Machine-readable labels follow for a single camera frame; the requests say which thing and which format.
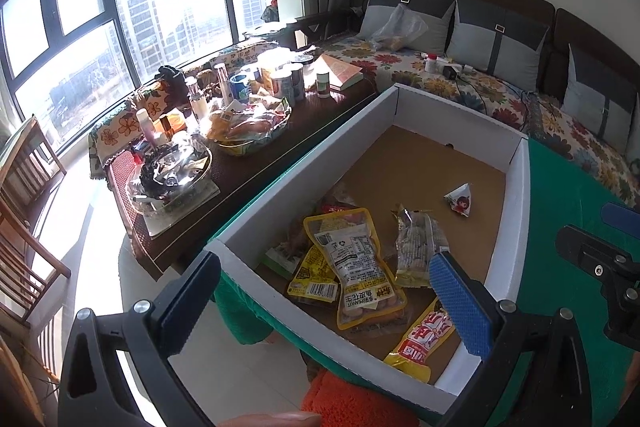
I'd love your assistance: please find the grey two-tone pillow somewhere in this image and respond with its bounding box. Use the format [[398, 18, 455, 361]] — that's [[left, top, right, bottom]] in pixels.
[[357, 0, 457, 54], [562, 44, 637, 144], [445, 0, 551, 78]]

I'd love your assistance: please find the green blanket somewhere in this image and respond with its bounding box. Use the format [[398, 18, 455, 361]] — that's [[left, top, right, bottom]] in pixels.
[[210, 137, 640, 427]]

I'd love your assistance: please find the light wooden chair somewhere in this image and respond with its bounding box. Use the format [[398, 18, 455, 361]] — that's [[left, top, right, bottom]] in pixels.
[[0, 197, 73, 329], [0, 114, 68, 208]]

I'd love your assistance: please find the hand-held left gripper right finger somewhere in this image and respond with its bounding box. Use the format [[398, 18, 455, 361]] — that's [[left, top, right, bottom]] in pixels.
[[429, 251, 593, 427]]

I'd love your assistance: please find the orange cover book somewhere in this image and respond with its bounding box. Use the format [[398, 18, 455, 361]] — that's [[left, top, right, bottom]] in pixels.
[[314, 53, 365, 91]]

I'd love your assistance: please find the person's left hand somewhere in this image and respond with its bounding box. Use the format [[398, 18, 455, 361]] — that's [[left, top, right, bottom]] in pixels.
[[220, 412, 323, 427]]

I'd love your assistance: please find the yellow peanut packet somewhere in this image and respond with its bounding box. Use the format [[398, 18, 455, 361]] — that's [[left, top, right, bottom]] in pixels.
[[303, 207, 408, 332]]

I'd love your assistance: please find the thin dark cable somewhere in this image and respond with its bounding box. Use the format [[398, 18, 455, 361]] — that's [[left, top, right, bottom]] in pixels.
[[457, 74, 532, 128]]

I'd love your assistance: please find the glass bowl with wrappers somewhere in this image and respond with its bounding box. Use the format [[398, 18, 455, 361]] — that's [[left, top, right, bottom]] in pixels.
[[126, 141, 214, 214]]

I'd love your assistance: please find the large brown snack bag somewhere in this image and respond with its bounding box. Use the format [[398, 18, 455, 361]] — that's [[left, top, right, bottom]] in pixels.
[[286, 246, 343, 306]]

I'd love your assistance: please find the dark wooden chair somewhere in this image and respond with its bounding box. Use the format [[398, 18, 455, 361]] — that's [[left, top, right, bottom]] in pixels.
[[294, 9, 362, 51]]

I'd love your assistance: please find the small green white packet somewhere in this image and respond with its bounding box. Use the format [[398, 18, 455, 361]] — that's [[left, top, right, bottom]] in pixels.
[[260, 241, 303, 279]]

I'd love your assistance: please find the white cardboard box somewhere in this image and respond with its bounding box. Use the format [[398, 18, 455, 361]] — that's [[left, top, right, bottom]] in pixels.
[[204, 82, 531, 414]]

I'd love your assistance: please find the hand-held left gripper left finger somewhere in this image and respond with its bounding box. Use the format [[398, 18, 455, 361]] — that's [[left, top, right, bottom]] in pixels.
[[59, 251, 222, 427]]

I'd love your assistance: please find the yellow-green snack basket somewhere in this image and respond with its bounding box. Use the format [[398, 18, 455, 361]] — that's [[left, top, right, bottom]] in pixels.
[[204, 98, 294, 158]]

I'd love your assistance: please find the clear plastic bag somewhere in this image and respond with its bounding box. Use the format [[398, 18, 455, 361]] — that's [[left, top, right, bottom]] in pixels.
[[367, 3, 430, 52]]

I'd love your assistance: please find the orange fuzzy rug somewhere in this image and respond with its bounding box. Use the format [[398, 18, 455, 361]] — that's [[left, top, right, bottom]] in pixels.
[[301, 369, 422, 427]]

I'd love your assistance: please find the black frame window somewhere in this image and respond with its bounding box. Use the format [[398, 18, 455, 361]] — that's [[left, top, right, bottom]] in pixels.
[[0, 0, 302, 154]]

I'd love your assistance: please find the group of bottles and cans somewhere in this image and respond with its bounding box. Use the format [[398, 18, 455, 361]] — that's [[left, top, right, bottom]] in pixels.
[[132, 61, 307, 148]]

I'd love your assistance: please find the dark wooden side table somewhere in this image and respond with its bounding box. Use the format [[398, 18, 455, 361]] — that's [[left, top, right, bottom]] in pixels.
[[106, 51, 382, 282]]

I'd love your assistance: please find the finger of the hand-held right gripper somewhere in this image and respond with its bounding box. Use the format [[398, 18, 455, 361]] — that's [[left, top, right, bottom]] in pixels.
[[556, 225, 640, 282], [601, 202, 640, 229]]

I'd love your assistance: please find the corn cob packet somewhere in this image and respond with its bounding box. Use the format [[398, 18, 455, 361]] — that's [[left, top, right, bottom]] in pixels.
[[394, 204, 450, 289]]

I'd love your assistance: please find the white tray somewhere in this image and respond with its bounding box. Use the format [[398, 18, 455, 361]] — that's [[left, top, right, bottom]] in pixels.
[[125, 179, 222, 239]]

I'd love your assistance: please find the floral bedsheet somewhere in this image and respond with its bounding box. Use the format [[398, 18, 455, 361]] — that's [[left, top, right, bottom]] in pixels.
[[320, 34, 640, 208]]

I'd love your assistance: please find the red yellow snack packet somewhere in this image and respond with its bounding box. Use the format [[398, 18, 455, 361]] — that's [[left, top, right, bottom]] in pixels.
[[384, 296, 457, 384]]

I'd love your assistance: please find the triangular white red packet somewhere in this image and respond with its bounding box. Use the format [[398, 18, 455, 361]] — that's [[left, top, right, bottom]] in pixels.
[[444, 182, 475, 219]]

